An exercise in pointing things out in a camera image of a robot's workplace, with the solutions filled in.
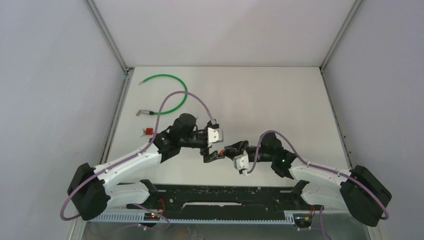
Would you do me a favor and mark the red cable lock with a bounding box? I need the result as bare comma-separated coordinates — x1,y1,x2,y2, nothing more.
143,127,155,136

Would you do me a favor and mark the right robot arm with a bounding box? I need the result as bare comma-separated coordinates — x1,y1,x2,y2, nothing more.
218,130,392,227

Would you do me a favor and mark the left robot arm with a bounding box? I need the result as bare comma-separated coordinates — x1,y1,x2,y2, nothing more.
67,113,224,221

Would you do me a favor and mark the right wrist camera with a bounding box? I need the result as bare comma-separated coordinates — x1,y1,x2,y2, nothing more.
232,154,250,176

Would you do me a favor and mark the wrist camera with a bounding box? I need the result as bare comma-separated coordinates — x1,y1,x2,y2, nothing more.
232,154,250,176
207,127,224,148

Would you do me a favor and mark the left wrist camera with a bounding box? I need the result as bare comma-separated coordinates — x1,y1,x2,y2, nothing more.
207,127,224,148

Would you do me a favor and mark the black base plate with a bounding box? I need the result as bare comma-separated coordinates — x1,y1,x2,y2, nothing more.
141,184,320,220

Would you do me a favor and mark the green cable lock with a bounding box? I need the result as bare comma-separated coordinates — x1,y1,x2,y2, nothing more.
135,74,189,117

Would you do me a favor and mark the grey cable duct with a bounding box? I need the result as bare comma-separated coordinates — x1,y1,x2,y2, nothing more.
89,211,295,225

